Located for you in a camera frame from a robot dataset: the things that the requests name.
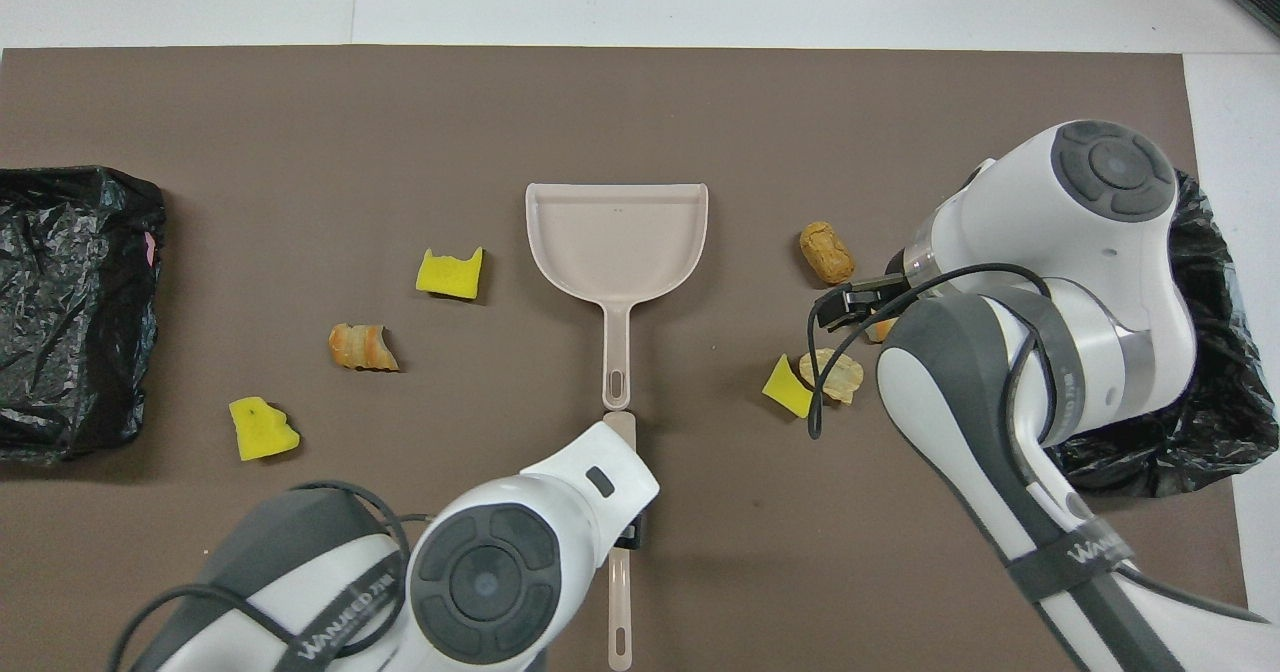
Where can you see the brown toasted croissant piece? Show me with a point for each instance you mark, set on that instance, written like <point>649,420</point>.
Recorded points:
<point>360,347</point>

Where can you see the pale flaky pastry piece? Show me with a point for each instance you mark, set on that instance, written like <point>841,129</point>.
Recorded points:
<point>838,377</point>

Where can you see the brown peanut shaped bread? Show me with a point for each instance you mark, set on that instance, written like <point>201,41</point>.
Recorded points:
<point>826,252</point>

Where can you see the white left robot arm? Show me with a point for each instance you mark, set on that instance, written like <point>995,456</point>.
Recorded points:
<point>480,582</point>

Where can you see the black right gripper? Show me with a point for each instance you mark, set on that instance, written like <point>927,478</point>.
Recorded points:
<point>878,290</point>

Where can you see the small yellow sponge wedge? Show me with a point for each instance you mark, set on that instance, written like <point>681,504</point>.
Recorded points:
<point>785,387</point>

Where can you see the beige plastic dustpan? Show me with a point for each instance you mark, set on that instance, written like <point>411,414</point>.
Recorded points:
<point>615,242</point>

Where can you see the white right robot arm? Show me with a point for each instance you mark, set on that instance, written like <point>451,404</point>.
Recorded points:
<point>1100,252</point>

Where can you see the notched yellow green sponge piece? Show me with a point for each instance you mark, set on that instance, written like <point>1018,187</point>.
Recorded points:
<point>450,277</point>

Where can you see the orange striped croissant piece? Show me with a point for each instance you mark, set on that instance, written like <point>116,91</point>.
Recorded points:
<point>882,330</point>

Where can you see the brown table mat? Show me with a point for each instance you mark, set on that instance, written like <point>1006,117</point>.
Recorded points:
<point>300,152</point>

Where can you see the beige hand brush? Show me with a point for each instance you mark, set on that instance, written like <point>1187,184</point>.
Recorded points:
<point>620,602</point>

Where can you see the yellow sponge piece dark spot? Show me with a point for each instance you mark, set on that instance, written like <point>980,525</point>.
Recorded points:
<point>262,432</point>

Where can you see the black bag lined bin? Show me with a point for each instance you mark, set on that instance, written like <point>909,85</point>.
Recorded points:
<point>1220,392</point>
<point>80,352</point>

